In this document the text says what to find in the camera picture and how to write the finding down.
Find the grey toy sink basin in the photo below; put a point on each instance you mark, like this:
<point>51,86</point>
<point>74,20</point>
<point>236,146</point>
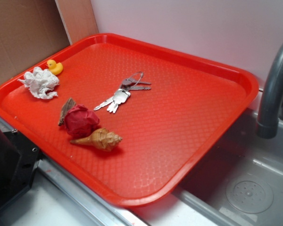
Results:
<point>239,182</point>

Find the silver key bunch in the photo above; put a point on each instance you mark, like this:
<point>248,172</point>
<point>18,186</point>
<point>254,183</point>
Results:
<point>132,83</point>

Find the brown cardboard panel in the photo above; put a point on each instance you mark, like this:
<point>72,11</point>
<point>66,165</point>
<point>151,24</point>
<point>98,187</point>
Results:
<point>32,30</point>

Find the yellow rubber duck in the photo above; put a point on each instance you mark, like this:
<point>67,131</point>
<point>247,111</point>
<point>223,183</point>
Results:
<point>54,67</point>

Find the red plastic tray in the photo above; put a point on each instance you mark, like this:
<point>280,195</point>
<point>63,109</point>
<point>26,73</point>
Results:
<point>165,130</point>

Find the tan conch seashell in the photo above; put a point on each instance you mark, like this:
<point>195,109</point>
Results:
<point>101,139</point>

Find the crumpled red paper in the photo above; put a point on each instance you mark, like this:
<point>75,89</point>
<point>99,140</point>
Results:
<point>80,121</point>

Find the grey curved faucet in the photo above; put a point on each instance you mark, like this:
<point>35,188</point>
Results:
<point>271,105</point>

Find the crumpled white paper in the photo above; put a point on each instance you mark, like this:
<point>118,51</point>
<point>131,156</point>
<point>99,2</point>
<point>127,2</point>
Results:
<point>41,83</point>

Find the brown wood bark piece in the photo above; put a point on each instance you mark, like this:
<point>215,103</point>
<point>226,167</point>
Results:
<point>69,104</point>

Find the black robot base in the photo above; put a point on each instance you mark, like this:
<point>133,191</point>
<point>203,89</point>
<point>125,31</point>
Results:
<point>19,158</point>

